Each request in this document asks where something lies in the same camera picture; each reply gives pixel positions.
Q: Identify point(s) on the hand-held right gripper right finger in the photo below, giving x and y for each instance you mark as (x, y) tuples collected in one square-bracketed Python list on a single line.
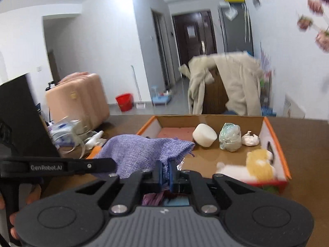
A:
[(174, 175)]

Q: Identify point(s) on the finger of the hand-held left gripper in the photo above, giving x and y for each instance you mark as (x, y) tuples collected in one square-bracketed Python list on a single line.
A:
[(97, 165)]

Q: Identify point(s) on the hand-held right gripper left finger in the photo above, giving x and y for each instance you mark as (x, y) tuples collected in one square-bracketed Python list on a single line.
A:
[(161, 171)]

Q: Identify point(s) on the purple knit cloth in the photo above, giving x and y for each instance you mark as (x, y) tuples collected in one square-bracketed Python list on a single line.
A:
[(138, 151)]

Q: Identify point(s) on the pink layered sponge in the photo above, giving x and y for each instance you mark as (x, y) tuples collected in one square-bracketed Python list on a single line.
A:
[(174, 133)]

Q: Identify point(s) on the white round sponge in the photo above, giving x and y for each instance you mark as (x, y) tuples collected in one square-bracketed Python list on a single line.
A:
[(204, 135)]

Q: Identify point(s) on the white tissue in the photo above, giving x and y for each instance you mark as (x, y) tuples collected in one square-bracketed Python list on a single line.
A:
[(250, 139)]

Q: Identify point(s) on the yellow plush toy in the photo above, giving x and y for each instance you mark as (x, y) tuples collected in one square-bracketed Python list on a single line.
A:
[(261, 163)]

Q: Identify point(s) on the red cardboard box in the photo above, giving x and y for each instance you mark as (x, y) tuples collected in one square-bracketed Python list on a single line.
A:
[(276, 146)]

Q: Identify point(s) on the person's left hand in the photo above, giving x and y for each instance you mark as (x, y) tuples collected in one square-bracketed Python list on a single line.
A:
[(34, 194)]

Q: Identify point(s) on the teal round sponge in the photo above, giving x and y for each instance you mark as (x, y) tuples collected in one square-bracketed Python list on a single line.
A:
[(177, 201)]

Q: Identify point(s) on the small white bottle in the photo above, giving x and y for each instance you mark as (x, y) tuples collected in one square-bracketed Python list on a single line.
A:
[(95, 139)]

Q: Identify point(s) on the purple scrunchie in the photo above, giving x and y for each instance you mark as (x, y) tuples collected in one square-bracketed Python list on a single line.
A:
[(153, 199)]

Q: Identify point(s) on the black paper bag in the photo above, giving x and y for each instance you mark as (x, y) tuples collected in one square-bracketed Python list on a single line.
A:
[(23, 118)]

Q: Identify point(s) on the pink suitcase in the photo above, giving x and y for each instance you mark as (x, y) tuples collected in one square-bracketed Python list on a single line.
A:
[(79, 100)]

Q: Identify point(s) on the red bucket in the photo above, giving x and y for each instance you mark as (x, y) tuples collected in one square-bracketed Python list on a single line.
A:
[(124, 103)]

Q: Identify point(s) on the white mop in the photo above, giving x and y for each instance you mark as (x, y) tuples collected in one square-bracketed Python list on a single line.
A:
[(138, 92)]

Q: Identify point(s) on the brown chair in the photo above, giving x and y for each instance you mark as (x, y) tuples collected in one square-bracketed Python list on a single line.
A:
[(216, 92)]

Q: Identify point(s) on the beige coat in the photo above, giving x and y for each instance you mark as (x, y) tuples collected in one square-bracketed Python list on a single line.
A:
[(239, 82)]

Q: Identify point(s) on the grey side door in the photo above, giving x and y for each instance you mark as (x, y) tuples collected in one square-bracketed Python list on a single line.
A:
[(160, 51)]

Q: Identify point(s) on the rack with bottles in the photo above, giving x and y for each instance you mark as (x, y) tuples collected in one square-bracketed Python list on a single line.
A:
[(267, 97)]

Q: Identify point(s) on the dark entrance door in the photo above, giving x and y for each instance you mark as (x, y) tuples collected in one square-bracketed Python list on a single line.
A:
[(198, 46)]

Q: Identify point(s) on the paper notice on door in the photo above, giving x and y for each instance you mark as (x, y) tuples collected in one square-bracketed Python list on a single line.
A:
[(190, 32)]

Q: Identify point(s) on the grey refrigerator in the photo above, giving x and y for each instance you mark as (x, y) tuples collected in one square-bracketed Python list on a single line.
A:
[(236, 36)]

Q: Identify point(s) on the white umbrella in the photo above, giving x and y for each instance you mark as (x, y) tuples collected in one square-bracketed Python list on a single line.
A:
[(246, 25)]

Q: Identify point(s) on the plastic bag on refrigerator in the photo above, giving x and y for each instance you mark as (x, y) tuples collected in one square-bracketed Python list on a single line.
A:
[(230, 14)]

